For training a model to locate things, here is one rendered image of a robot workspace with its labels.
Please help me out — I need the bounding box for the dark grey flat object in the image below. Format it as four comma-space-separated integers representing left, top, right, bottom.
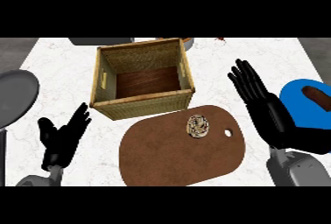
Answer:
68, 38, 136, 46

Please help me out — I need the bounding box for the grey round pan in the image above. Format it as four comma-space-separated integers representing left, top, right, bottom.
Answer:
0, 69, 41, 187

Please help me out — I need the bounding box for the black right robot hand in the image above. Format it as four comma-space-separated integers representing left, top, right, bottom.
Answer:
226, 59, 331, 156

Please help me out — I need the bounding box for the brown wooden cutting board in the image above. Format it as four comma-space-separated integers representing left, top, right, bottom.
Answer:
118, 104, 247, 187

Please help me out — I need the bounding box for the square wicker basket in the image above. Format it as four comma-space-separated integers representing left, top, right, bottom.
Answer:
89, 38, 197, 122

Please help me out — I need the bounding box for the blue plate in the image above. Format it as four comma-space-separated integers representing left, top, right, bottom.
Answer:
278, 78, 331, 131

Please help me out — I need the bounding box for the beige swirled cupcake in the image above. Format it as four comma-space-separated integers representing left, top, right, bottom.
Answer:
185, 114, 211, 139

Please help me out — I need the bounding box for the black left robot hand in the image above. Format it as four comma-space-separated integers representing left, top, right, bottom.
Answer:
36, 101, 93, 172

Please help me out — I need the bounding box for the brown elongated food item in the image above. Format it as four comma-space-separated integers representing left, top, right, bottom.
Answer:
300, 86, 331, 112

